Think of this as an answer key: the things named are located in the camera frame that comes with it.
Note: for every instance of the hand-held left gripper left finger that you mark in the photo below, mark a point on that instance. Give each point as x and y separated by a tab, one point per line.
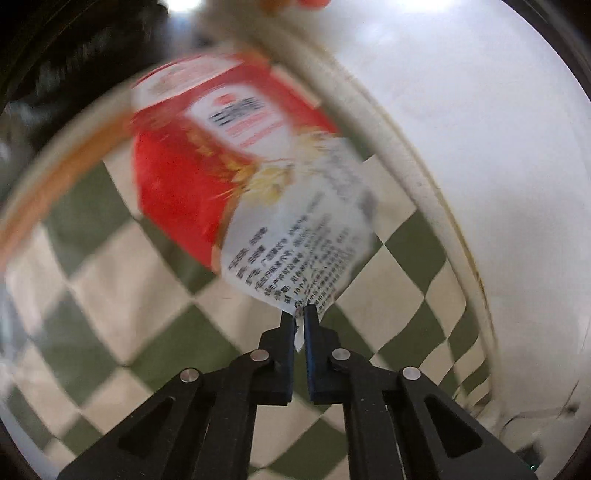
231	415

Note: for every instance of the green checkered table mat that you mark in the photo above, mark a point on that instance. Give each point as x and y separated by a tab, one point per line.
115	288

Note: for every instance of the red and white noodle bag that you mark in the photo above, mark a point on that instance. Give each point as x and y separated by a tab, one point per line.
194	184

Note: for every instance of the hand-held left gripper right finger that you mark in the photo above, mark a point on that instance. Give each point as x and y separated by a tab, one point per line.
369	415

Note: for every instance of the orange persimmon wall sticker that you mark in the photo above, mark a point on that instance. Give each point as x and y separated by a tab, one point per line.
311	2

